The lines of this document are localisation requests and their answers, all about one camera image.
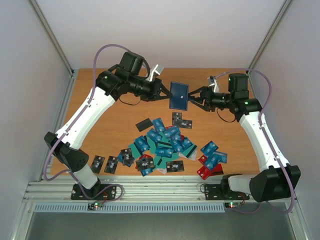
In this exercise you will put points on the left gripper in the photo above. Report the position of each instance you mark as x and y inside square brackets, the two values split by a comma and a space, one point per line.
[156, 90]

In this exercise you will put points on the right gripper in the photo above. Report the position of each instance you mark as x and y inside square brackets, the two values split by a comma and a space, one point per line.
[204, 97]

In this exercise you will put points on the dark blue card holder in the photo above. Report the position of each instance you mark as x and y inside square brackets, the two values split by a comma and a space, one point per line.
[179, 96]

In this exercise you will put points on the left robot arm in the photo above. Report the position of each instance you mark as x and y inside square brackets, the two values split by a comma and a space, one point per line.
[132, 75]

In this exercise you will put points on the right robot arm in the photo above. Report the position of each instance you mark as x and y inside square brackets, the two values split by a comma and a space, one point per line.
[277, 178]

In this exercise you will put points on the blue card top of pile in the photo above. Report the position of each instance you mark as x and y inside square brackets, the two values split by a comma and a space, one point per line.
[158, 125]

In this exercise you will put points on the blue card of pile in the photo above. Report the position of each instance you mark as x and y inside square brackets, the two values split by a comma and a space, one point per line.
[158, 125]
[147, 171]

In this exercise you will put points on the plain black card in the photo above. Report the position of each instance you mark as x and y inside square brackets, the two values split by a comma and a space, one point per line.
[144, 124]

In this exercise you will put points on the large teal card centre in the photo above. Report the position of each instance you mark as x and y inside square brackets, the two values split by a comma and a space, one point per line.
[156, 140]

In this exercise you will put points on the blue card right upper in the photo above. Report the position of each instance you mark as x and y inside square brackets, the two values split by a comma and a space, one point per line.
[209, 148]

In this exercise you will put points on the blue card right lower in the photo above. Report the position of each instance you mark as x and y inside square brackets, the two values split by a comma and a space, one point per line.
[214, 159]

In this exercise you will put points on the teal card with stripe bottom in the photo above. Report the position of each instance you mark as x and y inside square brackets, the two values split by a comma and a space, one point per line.
[160, 162]

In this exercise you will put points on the black vip card on red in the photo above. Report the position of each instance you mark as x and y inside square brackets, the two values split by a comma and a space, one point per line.
[145, 163]

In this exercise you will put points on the red card bottom right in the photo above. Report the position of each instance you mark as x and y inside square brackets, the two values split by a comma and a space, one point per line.
[204, 172]

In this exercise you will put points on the white card with red print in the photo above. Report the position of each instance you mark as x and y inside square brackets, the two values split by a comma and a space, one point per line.
[162, 170]

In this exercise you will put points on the blue card bottom of pile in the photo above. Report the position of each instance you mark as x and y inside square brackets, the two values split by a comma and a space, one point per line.
[147, 171]

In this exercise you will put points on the right controller board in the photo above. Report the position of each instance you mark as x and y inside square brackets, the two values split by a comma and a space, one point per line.
[232, 205]

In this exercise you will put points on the controller board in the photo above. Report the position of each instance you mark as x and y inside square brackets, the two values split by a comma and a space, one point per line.
[94, 206]
[232, 205]

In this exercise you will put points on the left controller board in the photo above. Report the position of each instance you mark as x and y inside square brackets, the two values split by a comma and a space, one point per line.
[94, 206]

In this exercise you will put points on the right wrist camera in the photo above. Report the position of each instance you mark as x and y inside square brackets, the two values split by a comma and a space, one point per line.
[213, 84]

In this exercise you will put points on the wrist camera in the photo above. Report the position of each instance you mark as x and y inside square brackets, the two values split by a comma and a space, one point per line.
[155, 71]
[213, 84]

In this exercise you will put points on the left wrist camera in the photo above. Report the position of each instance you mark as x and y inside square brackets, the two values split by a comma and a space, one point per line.
[155, 71]

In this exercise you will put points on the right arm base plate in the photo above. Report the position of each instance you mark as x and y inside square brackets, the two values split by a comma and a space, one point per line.
[214, 192]

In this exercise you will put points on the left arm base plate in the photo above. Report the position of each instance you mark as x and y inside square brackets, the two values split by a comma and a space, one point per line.
[98, 192]

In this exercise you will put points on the grey slotted cable duct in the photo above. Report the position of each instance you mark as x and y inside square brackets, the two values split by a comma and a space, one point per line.
[134, 208]

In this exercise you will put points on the aluminium rail frame front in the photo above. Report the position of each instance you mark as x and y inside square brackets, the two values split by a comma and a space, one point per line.
[137, 189]

